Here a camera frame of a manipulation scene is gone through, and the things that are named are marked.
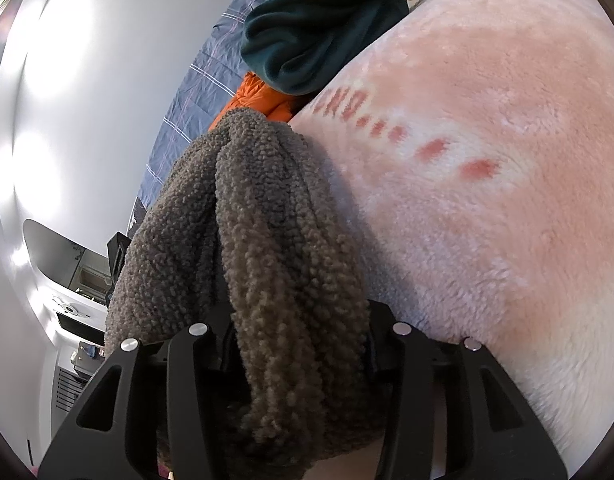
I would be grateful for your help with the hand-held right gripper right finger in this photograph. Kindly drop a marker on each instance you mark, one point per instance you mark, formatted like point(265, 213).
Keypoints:
point(374, 350)

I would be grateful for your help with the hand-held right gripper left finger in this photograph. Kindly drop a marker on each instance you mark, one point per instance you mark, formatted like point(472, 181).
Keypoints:
point(222, 345)

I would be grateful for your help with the brown fleece garment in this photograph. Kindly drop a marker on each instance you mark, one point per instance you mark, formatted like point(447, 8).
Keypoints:
point(247, 270)

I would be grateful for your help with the white shelf unit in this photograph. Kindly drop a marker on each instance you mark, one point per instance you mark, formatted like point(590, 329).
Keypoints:
point(67, 310)

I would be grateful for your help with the pink plush blanket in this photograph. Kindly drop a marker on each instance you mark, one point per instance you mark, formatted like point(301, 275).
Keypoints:
point(467, 175)

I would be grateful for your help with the orange garment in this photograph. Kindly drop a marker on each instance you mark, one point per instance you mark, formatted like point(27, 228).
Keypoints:
point(259, 102)

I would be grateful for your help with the blue striped bedsheet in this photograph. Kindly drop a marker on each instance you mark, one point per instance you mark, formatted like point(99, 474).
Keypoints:
point(207, 80)

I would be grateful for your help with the dark green fleece garment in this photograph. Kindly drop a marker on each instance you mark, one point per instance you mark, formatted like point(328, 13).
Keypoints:
point(312, 35)

